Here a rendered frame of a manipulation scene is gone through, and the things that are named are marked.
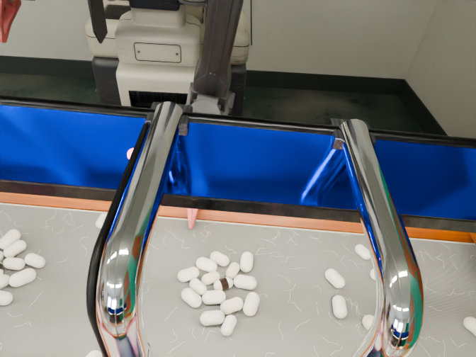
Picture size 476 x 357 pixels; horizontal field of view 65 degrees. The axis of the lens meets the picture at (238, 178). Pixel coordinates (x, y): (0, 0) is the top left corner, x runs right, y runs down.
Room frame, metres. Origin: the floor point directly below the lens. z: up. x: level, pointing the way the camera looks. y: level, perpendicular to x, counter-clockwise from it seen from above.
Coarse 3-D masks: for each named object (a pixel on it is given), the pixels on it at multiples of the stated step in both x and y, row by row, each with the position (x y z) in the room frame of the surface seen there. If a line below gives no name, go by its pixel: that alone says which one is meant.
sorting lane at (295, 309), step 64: (64, 256) 0.35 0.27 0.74; (192, 256) 0.38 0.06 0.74; (256, 256) 0.40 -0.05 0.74; (320, 256) 0.41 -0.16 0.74; (448, 256) 0.44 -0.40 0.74; (0, 320) 0.24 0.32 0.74; (64, 320) 0.25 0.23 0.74; (192, 320) 0.27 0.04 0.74; (256, 320) 0.28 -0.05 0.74; (320, 320) 0.29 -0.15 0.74; (448, 320) 0.31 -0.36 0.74
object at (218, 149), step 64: (0, 128) 0.23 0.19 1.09; (64, 128) 0.24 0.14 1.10; (128, 128) 0.24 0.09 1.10; (192, 128) 0.25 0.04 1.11; (256, 128) 0.25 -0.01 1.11; (320, 128) 0.26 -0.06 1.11; (64, 192) 0.21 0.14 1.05; (192, 192) 0.22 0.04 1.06; (256, 192) 0.22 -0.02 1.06; (320, 192) 0.23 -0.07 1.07; (448, 192) 0.24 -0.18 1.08
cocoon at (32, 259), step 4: (28, 256) 0.33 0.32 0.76; (32, 256) 0.33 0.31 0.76; (36, 256) 0.34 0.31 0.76; (40, 256) 0.34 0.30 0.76; (28, 260) 0.33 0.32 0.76; (32, 260) 0.33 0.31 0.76; (36, 260) 0.33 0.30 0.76; (40, 260) 0.33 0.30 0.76; (44, 260) 0.33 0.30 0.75; (28, 264) 0.33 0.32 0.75; (32, 264) 0.32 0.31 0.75; (36, 264) 0.32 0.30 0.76; (40, 264) 0.33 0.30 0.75; (44, 264) 0.33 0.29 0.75
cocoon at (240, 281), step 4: (236, 276) 0.34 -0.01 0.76; (240, 276) 0.34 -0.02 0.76; (244, 276) 0.34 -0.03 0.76; (248, 276) 0.34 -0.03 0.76; (236, 280) 0.33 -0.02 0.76; (240, 280) 0.33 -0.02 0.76; (244, 280) 0.33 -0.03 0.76; (248, 280) 0.33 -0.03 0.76; (252, 280) 0.33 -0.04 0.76; (236, 284) 0.33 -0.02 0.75; (240, 284) 0.33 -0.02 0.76; (244, 284) 0.33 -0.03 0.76; (248, 284) 0.33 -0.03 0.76; (252, 284) 0.33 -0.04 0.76; (256, 284) 0.33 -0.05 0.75; (244, 288) 0.33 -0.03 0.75; (248, 288) 0.32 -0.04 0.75; (252, 288) 0.33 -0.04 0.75
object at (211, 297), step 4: (208, 292) 0.31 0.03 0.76; (212, 292) 0.31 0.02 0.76; (216, 292) 0.31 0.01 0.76; (220, 292) 0.31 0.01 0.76; (204, 296) 0.30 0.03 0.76; (208, 296) 0.30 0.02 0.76; (212, 296) 0.30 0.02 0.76; (216, 296) 0.30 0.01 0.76; (220, 296) 0.30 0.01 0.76; (224, 296) 0.30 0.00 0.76; (204, 300) 0.29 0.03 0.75; (208, 300) 0.29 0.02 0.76; (212, 300) 0.29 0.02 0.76; (216, 300) 0.30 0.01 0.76; (220, 300) 0.30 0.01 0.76; (224, 300) 0.30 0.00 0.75; (208, 304) 0.29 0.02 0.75; (212, 304) 0.29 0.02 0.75
